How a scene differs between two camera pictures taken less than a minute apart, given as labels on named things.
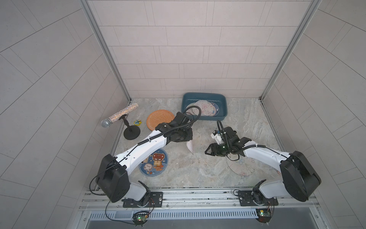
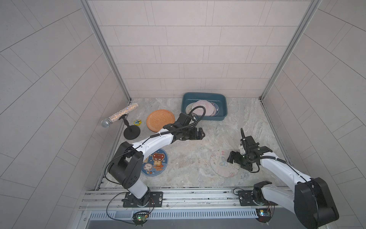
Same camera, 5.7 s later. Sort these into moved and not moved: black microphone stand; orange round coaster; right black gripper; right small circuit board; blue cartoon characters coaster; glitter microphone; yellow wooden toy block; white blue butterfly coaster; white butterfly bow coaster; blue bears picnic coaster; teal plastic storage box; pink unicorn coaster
Moved: right black gripper; white butterfly bow coaster; pink unicorn coaster; white blue butterfly coaster
Not moved: right small circuit board; glitter microphone; blue bears picnic coaster; teal plastic storage box; yellow wooden toy block; blue cartoon characters coaster; black microphone stand; orange round coaster
